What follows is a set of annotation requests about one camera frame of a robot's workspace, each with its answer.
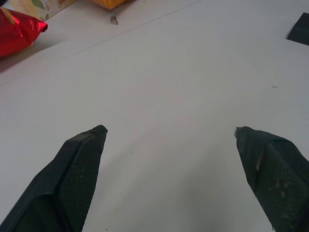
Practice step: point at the orange snack bag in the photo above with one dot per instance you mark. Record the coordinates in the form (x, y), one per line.
(109, 3)

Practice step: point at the red foil snack bag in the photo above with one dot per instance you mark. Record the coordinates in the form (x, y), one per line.
(14, 33)

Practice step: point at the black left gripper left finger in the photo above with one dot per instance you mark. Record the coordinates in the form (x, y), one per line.
(72, 178)

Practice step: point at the dark object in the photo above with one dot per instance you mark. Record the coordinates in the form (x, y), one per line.
(300, 30)

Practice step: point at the yellow printed carton box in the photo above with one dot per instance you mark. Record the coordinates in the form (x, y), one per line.
(36, 7)

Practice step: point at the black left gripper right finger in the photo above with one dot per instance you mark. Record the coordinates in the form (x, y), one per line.
(277, 178)

